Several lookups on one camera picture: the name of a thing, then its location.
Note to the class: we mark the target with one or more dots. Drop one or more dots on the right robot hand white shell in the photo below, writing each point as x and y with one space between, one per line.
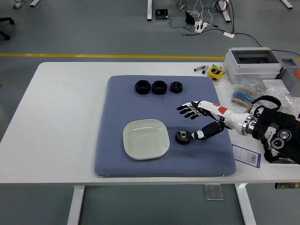
230 118

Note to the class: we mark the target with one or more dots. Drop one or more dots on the large black bevel gear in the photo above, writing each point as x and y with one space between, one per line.
182 137

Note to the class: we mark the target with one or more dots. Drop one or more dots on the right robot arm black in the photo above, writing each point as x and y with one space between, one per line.
281 124

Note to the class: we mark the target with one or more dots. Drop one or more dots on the flat white box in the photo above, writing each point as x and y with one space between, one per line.
273 84

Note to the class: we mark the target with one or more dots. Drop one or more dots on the small black hex nut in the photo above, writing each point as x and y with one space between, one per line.
173 89

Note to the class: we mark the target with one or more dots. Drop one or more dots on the grey plastic box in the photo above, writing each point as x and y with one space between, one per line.
290 77

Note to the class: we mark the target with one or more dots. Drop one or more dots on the large black hex nut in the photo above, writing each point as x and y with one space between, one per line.
155 90
138 89

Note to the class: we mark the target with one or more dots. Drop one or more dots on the blue resistor tape roll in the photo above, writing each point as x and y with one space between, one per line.
243 95

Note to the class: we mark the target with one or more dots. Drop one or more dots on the purple white label card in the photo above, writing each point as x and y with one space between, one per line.
246 155

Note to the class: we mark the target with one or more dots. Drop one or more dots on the clear bag of components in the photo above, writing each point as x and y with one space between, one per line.
252 83

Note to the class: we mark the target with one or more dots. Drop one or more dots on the yellow tape measure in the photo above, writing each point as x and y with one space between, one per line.
215 73

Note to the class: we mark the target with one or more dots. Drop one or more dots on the clear bag of white parts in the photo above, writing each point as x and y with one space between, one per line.
288 100

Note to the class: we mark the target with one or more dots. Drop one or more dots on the grey metal floor plate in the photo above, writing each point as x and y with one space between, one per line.
213 192

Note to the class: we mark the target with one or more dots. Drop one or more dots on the orange knob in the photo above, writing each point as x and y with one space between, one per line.
298 74

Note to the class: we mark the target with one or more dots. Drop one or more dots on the white power adapter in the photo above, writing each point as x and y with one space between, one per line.
229 34

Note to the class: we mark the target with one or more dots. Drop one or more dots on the yellow black striped bar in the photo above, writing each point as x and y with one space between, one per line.
287 185

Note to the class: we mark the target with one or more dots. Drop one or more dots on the white square plate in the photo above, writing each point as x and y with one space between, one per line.
145 140

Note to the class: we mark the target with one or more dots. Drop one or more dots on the white table leg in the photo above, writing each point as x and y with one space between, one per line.
246 206
75 206

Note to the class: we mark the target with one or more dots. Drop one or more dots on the blue-grey quilted mat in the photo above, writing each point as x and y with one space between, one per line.
140 105

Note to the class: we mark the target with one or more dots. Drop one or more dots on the white power strip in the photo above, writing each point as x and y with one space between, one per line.
201 26

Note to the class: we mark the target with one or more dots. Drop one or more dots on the white desk leg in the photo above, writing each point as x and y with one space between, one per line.
287 4
226 16
149 10
34 2

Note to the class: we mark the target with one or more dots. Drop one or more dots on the black power adapter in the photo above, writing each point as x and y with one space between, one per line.
189 18

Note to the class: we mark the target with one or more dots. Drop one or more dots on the black device with screen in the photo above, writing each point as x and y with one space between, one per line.
161 14

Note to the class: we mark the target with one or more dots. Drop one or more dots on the black office chair base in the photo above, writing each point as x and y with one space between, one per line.
5 21

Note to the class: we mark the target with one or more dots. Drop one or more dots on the grey electrical enclosure box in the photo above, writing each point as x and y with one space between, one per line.
246 70

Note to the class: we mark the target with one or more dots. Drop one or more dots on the metal floor bracket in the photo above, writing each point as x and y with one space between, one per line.
18 5

